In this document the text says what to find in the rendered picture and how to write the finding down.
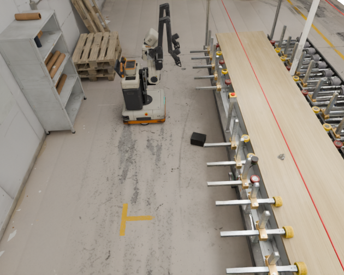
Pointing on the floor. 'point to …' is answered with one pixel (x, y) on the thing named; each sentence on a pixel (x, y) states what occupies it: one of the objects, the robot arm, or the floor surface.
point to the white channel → (304, 36)
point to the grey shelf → (5, 43)
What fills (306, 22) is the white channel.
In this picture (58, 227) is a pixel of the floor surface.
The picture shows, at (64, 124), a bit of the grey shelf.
